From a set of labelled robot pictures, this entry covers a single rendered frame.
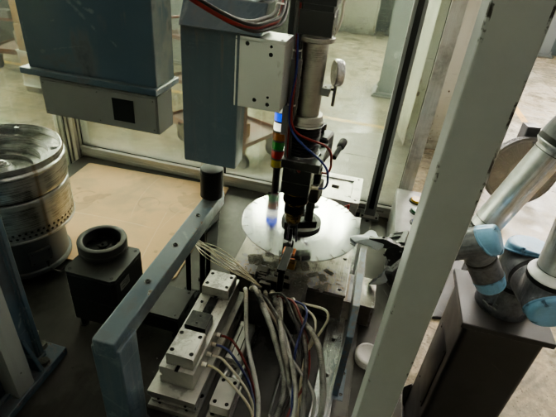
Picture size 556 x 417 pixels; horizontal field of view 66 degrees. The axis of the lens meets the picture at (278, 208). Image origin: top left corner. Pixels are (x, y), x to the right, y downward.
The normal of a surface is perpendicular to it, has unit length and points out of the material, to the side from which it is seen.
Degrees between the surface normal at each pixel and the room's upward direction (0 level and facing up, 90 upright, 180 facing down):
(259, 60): 90
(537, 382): 0
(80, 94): 90
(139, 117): 90
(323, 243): 0
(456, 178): 90
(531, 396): 0
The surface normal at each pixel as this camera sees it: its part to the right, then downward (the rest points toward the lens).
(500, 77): -0.25, 0.51
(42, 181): 0.89, 0.31
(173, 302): 0.09, -0.83
